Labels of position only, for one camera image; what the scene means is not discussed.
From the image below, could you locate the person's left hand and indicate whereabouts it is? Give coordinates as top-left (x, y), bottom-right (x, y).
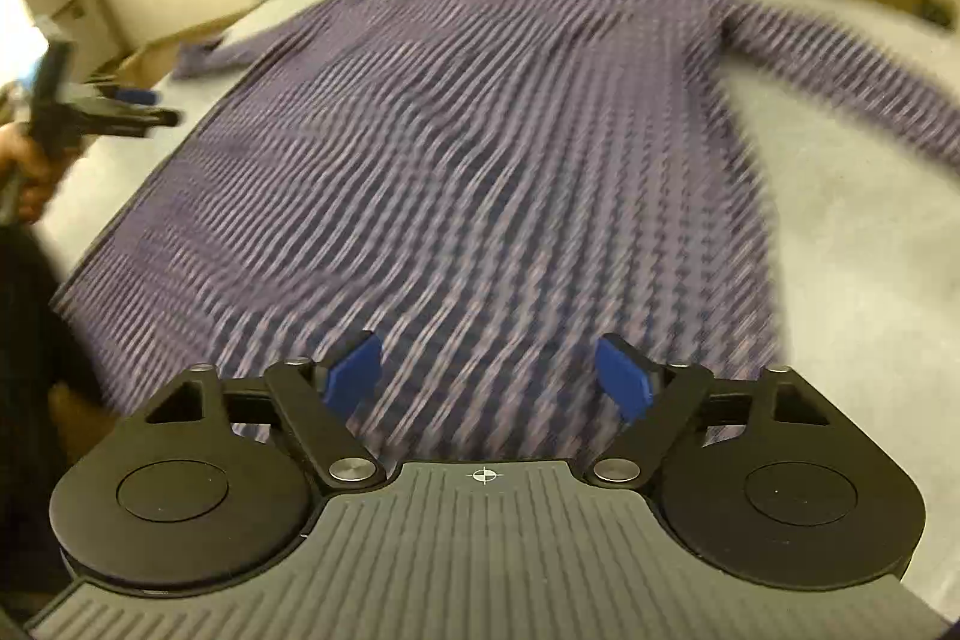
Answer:
top-left (0, 124), bottom-right (76, 225)

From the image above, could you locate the navy plaid shirt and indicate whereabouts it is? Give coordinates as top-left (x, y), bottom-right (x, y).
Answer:
top-left (49, 0), bottom-right (960, 461)

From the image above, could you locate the person's dark clothing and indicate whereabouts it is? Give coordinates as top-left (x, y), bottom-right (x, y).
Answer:
top-left (0, 220), bottom-right (106, 600)

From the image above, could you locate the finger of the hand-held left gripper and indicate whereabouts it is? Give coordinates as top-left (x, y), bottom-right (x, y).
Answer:
top-left (71, 98), bottom-right (182, 140)
top-left (94, 85), bottom-right (162, 107)

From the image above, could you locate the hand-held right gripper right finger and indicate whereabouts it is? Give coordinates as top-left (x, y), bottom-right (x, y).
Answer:
top-left (585, 332), bottom-right (830, 487)

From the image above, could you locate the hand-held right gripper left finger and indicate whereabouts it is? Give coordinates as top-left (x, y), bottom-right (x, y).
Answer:
top-left (142, 331), bottom-right (387, 489)

